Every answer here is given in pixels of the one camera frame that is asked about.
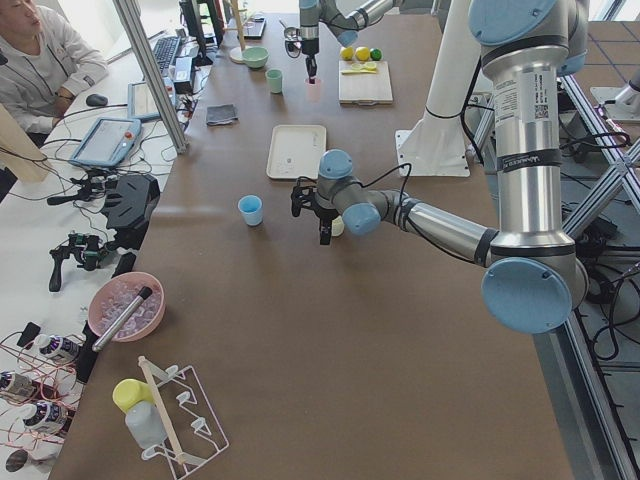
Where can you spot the wooden cutting board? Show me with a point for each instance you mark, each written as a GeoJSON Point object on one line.
{"type": "Point", "coordinates": [365, 89]}

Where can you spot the yellow lemon upper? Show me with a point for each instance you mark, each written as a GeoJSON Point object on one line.
{"type": "Point", "coordinates": [362, 53]}

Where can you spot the pink cup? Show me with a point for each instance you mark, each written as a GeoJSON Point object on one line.
{"type": "Point", "coordinates": [313, 89]}

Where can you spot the black monitor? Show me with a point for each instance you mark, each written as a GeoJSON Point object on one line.
{"type": "Point", "coordinates": [191, 13]}

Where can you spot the cream white cup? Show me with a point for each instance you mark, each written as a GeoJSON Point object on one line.
{"type": "Point", "coordinates": [337, 227]}

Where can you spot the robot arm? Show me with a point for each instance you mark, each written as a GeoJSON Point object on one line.
{"type": "Point", "coordinates": [344, 27]}
{"type": "Point", "coordinates": [533, 278]}

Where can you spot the yellow plastic knife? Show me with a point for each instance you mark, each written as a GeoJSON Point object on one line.
{"type": "Point", "coordinates": [358, 72]}

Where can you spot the teach pendant tablet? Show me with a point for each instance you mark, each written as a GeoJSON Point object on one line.
{"type": "Point", "coordinates": [107, 143]}

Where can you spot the beige rabbit tray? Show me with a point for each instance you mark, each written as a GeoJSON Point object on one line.
{"type": "Point", "coordinates": [295, 151]}

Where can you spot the metal muddler in bowl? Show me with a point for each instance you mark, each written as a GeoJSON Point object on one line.
{"type": "Point", "coordinates": [144, 293]}

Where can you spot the yellow lemon lower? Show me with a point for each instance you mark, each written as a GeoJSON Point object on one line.
{"type": "Point", "coordinates": [346, 53]}

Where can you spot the yellow lemon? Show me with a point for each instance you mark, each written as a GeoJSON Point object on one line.
{"type": "Point", "coordinates": [362, 53]}
{"type": "Point", "coordinates": [346, 53]}

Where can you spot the green bowl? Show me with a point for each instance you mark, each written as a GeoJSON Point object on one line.
{"type": "Point", "coordinates": [255, 57]}

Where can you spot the white wire rack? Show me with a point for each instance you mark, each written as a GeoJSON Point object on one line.
{"type": "Point", "coordinates": [195, 435]}

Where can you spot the green cup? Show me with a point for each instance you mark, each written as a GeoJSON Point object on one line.
{"type": "Point", "coordinates": [274, 78]}

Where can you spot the green lime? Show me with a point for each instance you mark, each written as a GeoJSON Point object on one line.
{"type": "Point", "coordinates": [376, 54]}

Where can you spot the wooden cup stand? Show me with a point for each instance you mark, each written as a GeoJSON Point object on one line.
{"type": "Point", "coordinates": [235, 53]}

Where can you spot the seated person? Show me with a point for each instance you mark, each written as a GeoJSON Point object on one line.
{"type": "Point", "coordinates": [45, 65]}

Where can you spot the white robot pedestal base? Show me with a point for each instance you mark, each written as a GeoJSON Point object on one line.
{"type": "Point", "coordinates": [436, 145]}

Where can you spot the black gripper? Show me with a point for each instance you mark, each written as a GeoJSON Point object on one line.
{"type": "Point", "coordinates": [322, 214]}
{"type": "Point", "coordinates": [310, 45]}

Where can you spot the blue cup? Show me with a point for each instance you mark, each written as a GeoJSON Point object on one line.
{"type": "Point", "coordinates": [251, 210]}

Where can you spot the grey cloth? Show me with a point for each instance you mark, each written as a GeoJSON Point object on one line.
{"type": "Point", "coordinates": [221, 115]}

